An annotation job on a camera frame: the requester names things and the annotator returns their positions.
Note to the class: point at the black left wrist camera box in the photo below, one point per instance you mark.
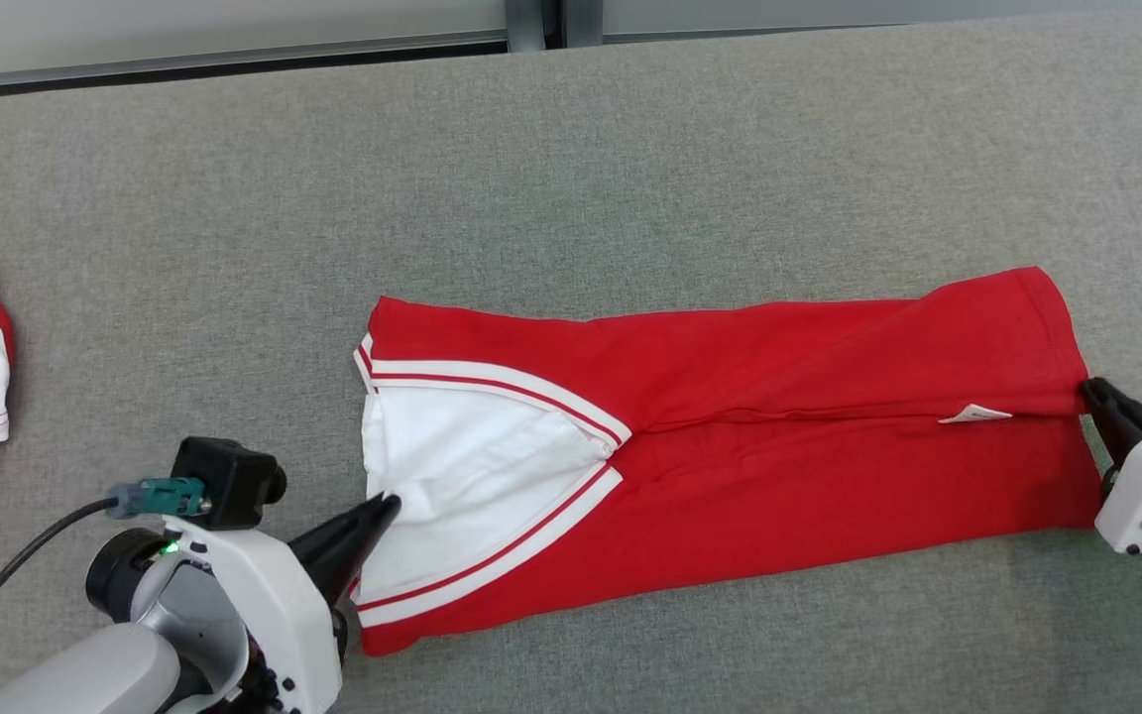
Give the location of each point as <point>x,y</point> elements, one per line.
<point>224,481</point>

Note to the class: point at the red jersey with white trim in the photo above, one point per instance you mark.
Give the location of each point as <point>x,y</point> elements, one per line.
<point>779,476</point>

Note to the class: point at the teal left camera connector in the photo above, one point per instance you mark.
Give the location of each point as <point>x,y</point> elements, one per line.
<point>165,496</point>

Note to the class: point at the grey metal frame post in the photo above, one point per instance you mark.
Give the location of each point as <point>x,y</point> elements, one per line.
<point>525,22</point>
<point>583,20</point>

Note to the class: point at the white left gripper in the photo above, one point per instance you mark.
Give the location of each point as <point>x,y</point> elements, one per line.
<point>284,615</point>

